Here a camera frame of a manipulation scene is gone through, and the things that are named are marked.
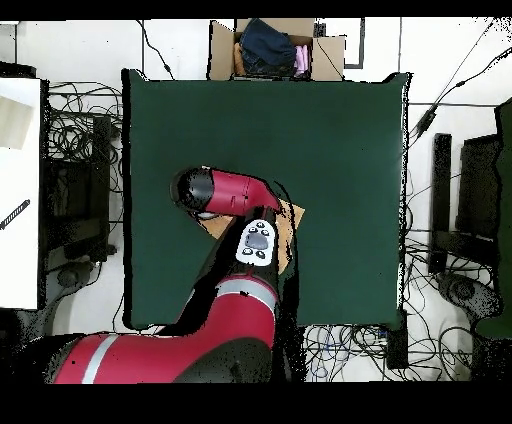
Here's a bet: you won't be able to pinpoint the black chair frame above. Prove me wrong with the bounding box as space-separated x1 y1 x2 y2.
427 132 501 275

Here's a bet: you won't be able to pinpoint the dark green fabric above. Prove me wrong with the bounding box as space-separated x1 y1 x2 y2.
475 97 512 339

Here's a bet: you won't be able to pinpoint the tan terry towel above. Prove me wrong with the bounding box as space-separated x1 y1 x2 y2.
197 198 306 276

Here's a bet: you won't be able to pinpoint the black equipment cart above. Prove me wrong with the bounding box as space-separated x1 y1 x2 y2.
41 115 117 263

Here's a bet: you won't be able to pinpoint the dark blue jeans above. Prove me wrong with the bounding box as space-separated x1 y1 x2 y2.
238 17 298 77

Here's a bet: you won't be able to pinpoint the grey chair base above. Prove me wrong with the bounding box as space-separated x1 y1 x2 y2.
43 261 97 307

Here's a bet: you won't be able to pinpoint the black cable with adapter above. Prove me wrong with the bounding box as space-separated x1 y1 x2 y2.
407 17 512 149

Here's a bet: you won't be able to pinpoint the thin black cable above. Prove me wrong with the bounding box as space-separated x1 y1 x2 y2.
135 19 176 81

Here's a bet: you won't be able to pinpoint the tan garment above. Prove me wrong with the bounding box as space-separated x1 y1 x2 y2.
232 42 247 76

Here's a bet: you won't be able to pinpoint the pink garment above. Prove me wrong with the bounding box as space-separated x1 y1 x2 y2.
293 44 311 78

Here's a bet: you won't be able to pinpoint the white desk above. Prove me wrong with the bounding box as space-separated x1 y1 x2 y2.
0 77 42 310

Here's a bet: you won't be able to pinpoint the dark green table cloth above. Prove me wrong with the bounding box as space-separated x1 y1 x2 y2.
121 68 411 331

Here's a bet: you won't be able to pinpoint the black striped tool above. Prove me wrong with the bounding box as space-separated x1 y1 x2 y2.
0 198 32 231

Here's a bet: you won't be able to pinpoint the brown cardboard box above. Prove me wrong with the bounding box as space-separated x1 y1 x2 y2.
207 17 347 82

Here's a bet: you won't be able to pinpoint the beige paper sheet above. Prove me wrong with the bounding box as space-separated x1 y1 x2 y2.
0 95 35 151

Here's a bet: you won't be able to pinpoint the black chair base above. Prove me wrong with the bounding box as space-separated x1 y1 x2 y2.
435 271 504 321

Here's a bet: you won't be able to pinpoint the black cable tangle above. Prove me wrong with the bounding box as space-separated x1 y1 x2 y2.
45 81 124 193

